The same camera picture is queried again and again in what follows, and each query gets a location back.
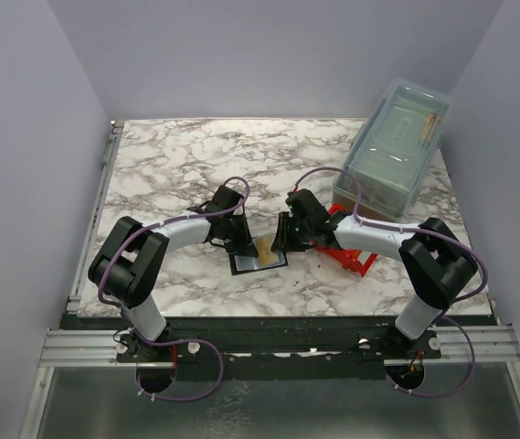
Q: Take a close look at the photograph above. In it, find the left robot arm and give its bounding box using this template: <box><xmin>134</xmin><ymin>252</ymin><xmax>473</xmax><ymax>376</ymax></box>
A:
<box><xmin>88</xmin><ymin>211</ymin><xmax>258</xmax><ymax>361</ymax></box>

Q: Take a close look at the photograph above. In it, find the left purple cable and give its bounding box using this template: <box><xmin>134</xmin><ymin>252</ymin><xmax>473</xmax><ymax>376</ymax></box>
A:
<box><xmin>97</xmin><ymin>176</ymin><xmax>250</xmax><ymax>403</ymax></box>

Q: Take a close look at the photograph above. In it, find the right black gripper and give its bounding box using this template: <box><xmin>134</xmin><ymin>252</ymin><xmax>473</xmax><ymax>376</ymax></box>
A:
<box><xmin>271</xmin><ymin>212</ymin><xmax>313</xmax><ymax>253</ymax></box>

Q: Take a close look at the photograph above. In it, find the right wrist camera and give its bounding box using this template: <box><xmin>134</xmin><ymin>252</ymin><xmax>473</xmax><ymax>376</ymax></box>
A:
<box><xmin>286</xmin><ymin>188</ymin><xmax>330</xmax><ymax>228</ymax></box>

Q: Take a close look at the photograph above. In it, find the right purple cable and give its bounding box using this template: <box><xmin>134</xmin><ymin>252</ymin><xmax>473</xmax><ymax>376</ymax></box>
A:
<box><xmin>292</xmin><ymin>166</ymin><xmax>490</xmax><ymax>398</ymax></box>

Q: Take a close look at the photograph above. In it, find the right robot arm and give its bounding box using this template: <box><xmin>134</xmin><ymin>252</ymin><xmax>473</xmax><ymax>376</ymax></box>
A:
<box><xmin>271</xmin><ymin>211</ymin><xmax>486</xmax><ymax>359</ymax></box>

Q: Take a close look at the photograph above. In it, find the red plastic bin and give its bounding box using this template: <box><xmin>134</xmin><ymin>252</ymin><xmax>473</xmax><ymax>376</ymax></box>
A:
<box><xmin>314</xmin><ymin>203</ymin><xmax>377</xmax><ymax>278</ymax></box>

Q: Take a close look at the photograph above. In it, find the purple cable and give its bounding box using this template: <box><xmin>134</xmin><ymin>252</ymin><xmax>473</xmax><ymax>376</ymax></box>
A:
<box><xmin>97</xmin><ymin>176</ymin><xmax>250</xmax><ymax>403</ymax></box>
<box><xmin>292</xmin><ymin>166</ymin><xmax>490</xmax><ymax>398</ymax></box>

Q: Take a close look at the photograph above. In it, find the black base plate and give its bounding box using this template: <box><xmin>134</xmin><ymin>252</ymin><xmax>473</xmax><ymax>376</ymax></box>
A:
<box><xmin>58</xmin><ymin>315</ymin><xmax>501</xmax><ymax>383</ymax></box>

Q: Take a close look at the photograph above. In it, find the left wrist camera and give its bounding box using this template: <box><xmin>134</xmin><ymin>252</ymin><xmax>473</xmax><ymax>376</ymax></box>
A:
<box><xmin>211</xmin><ymin>185</ymin><xmax>244</xmax><ymax>214</ymax></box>

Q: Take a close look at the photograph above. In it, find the clear plastic storage box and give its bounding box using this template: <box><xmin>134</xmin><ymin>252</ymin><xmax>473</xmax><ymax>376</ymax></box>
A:
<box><xmin>332</xmin><ymin>79</ymin><xmax>451</xmax><ymax>221</ymax></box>

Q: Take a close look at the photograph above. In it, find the aluminium mounting rail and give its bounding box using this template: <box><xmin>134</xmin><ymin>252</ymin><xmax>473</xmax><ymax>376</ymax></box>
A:
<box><xmin>39</xmin><ymin>326</ymin><xmax>520</xmax><ymax>368</ymax></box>

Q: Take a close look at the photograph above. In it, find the black leather card holder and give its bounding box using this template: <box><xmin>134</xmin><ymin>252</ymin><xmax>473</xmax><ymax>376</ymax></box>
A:
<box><xmin>229</xmin><ymin>233</ymin><xmax>288</xmax><ymax>275</ymax></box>

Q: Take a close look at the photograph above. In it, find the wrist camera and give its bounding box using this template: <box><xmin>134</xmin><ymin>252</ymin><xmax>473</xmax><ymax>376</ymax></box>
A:
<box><xmin>286</xmin><ymin>188</ymin><xmax>330</xmax><ymax>228</ymax></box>
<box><xmin>211</xmin><ymin>185</ymin><xmax>244</xmax><ymax>214</ymax></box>

